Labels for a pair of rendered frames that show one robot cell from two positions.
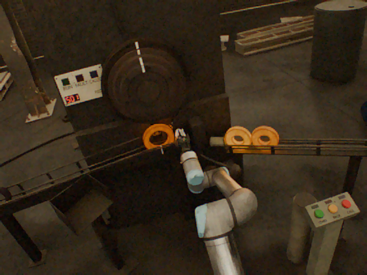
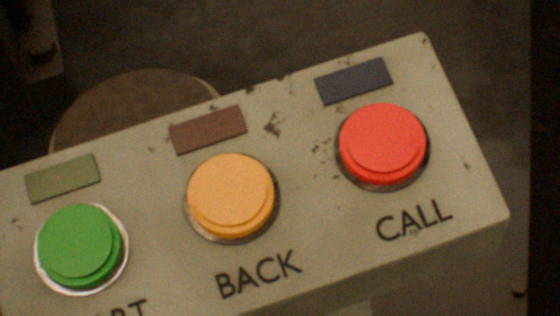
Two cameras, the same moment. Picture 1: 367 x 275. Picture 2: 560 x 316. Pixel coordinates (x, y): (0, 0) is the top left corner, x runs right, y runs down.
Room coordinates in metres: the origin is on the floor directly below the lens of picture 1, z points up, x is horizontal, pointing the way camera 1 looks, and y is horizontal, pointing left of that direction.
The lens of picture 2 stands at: (0.49, -0.67, 0.96)
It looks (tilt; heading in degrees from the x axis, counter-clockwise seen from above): 44 degrees down; 355
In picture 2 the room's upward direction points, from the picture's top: 11 degrees counter-clockwise
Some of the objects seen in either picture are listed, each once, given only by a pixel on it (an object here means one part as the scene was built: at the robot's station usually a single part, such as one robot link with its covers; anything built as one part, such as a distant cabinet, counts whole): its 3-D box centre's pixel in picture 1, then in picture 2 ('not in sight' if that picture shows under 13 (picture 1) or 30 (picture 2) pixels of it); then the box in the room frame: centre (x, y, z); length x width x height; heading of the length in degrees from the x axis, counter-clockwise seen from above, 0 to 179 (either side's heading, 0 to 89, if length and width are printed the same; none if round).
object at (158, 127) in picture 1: (158, 138); not in sight; (1.47, 0.12, 0.75); 0.18 x 0.03 x 0.18; 97
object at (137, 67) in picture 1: (147, 90); not in sight; (1.37, 0.11, 1.11); 0.28 x 0.06 x 0.28; 97
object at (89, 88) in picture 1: (82, 85); not in sight; (1.54, 0.47, 1.15); 0.26 x 0.02 x 0.18; 97
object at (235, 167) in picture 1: (224, 194); not in sight; (1.38, -0.23, 0.27); 0.22 x 0.13 x 0.53; 97
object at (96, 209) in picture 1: (99, 236); not in sight; (1.14, 0.58, 0.36); 0.26 x 0.20 x 0.72; 132
